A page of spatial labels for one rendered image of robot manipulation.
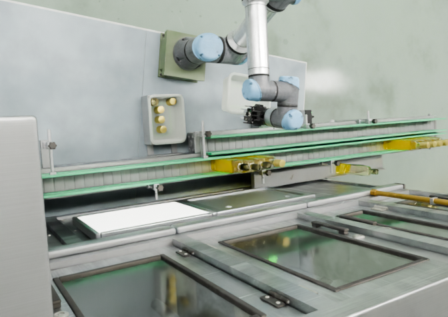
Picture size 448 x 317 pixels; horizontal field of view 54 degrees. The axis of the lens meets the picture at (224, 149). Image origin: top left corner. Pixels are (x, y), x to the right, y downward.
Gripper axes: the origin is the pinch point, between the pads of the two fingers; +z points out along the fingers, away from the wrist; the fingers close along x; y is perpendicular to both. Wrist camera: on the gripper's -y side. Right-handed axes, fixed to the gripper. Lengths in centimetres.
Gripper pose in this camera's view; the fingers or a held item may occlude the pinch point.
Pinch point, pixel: (247, 113)
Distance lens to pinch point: 188.5
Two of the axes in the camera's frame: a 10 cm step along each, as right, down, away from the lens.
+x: -0.9, 9.9, 1.1
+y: -8.6, -0.2, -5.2
